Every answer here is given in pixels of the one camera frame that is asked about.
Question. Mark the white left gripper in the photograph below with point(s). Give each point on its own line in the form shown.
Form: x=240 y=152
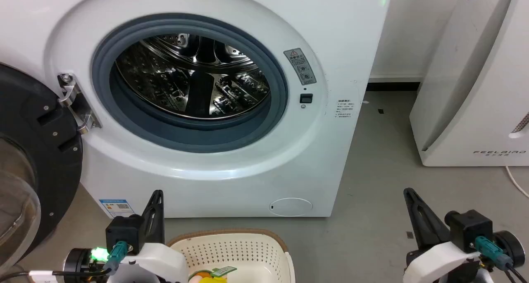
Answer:
x=159 y=260

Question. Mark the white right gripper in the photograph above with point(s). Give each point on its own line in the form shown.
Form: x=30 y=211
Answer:
x=438 y=262

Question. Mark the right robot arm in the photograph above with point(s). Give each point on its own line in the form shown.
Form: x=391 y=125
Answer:
x=509 y=250

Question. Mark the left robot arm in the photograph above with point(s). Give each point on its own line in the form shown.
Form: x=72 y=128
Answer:
x=80 y=264

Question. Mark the colourful item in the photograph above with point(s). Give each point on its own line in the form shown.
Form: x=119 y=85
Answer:
x=206 y=278

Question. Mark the black round washer door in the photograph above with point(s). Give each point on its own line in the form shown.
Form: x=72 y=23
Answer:
x=49 y=151

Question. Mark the stainless steel washing machine drum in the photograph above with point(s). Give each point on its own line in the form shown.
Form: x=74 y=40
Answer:
x=194 y=80

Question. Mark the blue energy label sticker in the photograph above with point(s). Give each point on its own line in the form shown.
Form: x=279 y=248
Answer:
x=117 y=207

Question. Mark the grey rubber door gasket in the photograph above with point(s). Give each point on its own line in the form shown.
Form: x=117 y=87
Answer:
x=182 y=135

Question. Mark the cream perforated laundry basket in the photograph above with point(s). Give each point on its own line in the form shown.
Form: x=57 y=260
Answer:
x=235 y=250

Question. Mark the oval filter cover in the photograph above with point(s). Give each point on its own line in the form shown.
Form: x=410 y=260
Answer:
x=290 y=206

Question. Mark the small text instruction sticker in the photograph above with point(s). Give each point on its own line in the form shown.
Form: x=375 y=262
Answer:
x=345 y=108

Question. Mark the metal door hinge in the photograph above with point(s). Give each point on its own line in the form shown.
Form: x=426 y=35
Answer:
x=76 y=103

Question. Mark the black skirting board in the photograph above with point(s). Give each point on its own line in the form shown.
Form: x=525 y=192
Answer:
x=392 y=86

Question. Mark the white Feelbird appliance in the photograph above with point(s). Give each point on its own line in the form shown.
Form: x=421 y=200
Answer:
x=475 y=89

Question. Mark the black door latch slot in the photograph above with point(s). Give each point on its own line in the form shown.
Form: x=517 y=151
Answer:
x=306 y=98

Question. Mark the grey warning sticker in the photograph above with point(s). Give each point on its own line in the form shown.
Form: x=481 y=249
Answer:
x=300 y=65

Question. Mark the white front-load washing machine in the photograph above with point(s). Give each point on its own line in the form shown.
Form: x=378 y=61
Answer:
x=339 y=39

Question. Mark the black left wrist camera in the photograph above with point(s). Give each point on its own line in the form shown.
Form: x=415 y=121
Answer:
x=124 y=233

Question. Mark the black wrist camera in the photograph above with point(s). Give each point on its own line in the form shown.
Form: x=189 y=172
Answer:
x=469 y=229
x=124 y=233

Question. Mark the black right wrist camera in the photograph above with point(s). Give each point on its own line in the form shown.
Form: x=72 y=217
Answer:
x=469 y=229

